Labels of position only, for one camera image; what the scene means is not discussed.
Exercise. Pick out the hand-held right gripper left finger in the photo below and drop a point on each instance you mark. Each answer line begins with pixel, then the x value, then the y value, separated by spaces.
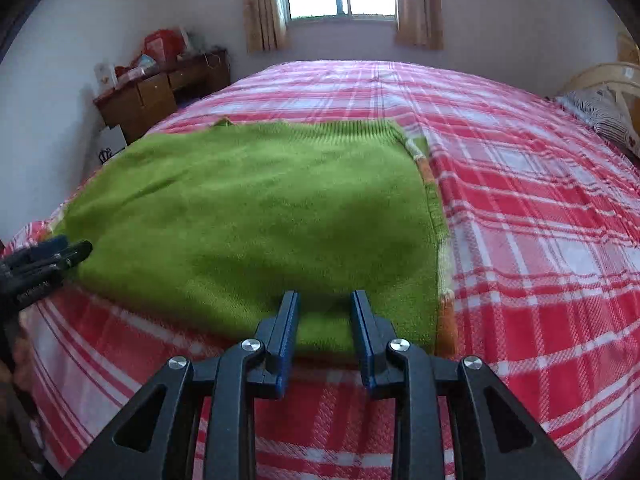
pixel 290 340

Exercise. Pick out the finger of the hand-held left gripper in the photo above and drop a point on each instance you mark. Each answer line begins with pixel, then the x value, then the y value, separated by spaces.
pixel 47 248
pixel 72 254

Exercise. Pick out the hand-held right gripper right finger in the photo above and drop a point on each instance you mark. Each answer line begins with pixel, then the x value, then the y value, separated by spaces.
pixel 361 340

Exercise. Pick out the green orange striped knit sweater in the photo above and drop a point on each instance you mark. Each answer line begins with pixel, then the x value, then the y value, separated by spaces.
pixel 250 210

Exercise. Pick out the white paper bag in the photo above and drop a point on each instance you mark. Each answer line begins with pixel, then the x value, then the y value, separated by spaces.
pixel 111 145

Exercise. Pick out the brown wooden desk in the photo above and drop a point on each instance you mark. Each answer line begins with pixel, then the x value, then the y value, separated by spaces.
pixel 145 97

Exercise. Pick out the white box with red print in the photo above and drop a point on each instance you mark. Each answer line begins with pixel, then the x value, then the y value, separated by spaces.
pixel 106 77

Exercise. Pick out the bed with red plaid sheet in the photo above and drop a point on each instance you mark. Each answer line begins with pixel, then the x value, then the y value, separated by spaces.
pixel 525 210

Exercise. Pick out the red gift bag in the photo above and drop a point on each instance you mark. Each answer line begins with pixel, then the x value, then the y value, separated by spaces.
pixel 162 45

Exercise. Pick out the beige patterned curtain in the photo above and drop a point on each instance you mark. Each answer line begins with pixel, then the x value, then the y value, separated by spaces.
pixel 420 10
pixel 262 10

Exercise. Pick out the striped pillow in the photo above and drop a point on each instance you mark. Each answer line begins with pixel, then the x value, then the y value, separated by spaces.
pixel 607 112

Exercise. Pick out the light wooden headboard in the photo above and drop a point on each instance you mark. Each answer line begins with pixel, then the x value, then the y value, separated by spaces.
pixel 610 72

